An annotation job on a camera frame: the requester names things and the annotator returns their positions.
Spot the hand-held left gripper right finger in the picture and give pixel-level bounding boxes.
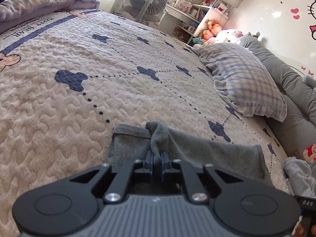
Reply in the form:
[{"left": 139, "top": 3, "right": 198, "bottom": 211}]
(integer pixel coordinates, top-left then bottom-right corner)
[{"left": 160, "top": 151, "right": 247, "bottom": 203}]

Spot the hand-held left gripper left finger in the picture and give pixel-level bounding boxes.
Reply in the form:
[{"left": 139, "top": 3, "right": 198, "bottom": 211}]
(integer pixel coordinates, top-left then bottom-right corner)
[{"left": 68, "top": 150, "right": 155, "bottom": 203}]

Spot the grey long-sleeved top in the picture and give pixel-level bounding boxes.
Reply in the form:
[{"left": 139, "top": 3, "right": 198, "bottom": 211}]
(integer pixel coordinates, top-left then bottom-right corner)
[{"left": 109, "top": 121, "right": 273, "bottom": 195}]

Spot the person's right hand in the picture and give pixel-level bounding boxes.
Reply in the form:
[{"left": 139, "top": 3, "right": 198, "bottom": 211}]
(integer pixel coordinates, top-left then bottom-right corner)
[{"left": 295, "top": 223, "right": 306, "bottom": 237}]

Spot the light grey folded garment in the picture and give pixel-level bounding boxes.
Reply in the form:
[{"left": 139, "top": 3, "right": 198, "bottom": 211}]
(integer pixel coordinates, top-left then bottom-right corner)
[{"left": 283, "top": 157, "right": 316, "bottom": 198}]

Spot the small bear plush toy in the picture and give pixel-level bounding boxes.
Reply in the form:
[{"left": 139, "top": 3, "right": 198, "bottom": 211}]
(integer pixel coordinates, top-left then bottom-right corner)
[{"left": 302, "top": 143, "right": 316, "bottom": 163}]

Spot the quilted bedspread with blue patches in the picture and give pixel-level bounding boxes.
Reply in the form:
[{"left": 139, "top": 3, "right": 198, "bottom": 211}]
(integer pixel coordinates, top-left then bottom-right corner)
[{"left": 0, "top": 8, "right": 292, "bottom": 237}]

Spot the plaid ruffled pillow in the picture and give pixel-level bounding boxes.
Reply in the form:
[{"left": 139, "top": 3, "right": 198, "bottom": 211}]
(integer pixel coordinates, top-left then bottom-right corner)
[{"left": 197, "top": 43, "right": 288, "bottom": 122}]

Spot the grey plush toy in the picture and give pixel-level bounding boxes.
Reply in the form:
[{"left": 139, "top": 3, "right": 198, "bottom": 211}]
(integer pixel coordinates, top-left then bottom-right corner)
[{"left": 302, "top": 75, "right": 316, "bottom": 111}]

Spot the grey headboard cushion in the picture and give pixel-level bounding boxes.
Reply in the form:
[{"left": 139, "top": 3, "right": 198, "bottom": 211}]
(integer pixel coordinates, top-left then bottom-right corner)
[{"left": 238, "top": 32, "right": 316, "bottom": 163}]

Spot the white desk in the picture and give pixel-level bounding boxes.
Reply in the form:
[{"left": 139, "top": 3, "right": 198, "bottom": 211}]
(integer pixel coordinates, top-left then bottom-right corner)
[{"left": 163, "top": 4, "right": 210, "bottom": 34}]

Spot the white shelf unit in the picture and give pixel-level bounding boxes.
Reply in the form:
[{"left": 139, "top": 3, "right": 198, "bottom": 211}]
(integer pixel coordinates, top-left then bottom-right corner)
[{"left": 170, "top": 0, "right": 246, "bottom": 45}]

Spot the folded plaid quilt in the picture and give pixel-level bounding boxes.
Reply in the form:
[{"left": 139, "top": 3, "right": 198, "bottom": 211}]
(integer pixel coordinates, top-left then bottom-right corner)
[{"left": 0, "top": 0, "right": 100, "bottom": 34}]

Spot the cartoon cat wall sticker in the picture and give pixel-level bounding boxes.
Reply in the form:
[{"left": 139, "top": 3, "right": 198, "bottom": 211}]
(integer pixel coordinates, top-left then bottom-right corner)
[{"left": 306, "top": 0, "right": 316, "bottom": 41}]

